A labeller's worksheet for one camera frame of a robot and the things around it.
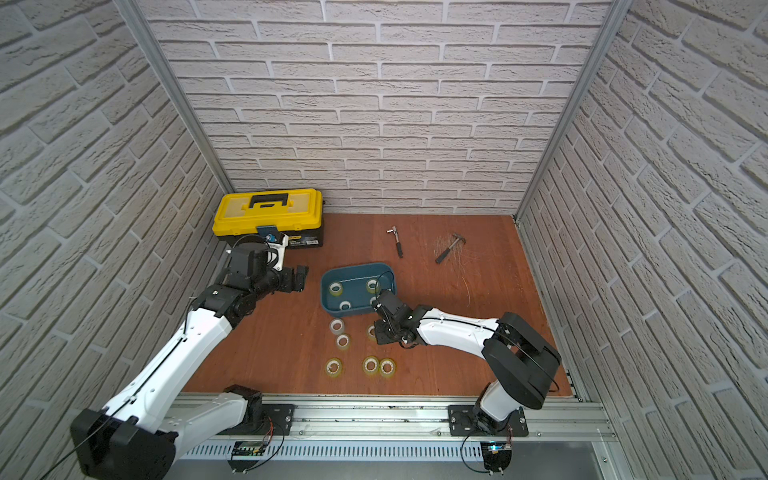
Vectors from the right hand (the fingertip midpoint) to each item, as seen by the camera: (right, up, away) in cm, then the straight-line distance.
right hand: (383, 331), depth 87 cm
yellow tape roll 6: (-4, 0, +1) cm, 4 cm away
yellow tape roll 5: (-14, -8, -5) cm, 17 cm away
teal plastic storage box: (-10, +11, +12) cm, 19 cm away
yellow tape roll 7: (-4, -8, -4) cm, 10 cm away
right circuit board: (+28, -25, -17) cm, 41 cm away
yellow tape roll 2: (-4, +12, +11) cm, 17 cm away
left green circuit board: (-33, -25, -14) cm, 44 cm away
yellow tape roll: (-17, +11, +11) cm, 23 cm away
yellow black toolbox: (-29, +37, +12) cm, 49 cm away
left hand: (-24, +22, -8) cm, 33 cm away
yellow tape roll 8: (+1, -9, -5) cm, 10 cm away
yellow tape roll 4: (-12, -3, -1) cm, 12 cm away
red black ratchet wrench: (+3, +32, +27) cm, 42 cm away
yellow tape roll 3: (-13, +6, +6) cm, 15 cm away
